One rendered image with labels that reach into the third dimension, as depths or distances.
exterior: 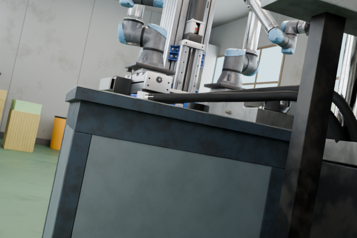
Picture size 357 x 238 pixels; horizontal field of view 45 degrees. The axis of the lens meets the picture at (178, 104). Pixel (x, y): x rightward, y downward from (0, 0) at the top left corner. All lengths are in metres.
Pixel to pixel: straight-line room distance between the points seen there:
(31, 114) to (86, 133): 5.64
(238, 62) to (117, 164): 1.39
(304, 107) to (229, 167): 0.40
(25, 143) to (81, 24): 2.94
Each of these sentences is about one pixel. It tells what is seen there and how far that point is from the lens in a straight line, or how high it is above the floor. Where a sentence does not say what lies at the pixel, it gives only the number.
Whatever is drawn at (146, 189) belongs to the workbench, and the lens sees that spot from 1.29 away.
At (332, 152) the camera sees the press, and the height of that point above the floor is 0.75.
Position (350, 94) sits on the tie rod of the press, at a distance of 1.35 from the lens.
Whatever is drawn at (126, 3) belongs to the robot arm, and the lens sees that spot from 2.12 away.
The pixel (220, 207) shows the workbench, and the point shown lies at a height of 0.52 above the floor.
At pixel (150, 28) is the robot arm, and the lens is 2.33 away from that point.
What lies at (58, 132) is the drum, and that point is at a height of 0.31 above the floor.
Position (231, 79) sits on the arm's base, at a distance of 2.46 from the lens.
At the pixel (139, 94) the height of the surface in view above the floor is 0.84.
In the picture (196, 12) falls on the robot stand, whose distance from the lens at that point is 2.53.
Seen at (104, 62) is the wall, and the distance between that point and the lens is 8.76.
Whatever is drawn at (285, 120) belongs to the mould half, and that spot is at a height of 0.84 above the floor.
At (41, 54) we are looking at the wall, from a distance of 8.60.
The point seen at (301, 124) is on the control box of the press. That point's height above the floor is 0.80.
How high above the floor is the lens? 0.72
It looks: 4 degrees up
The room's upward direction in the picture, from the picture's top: 11 degrees clockwise
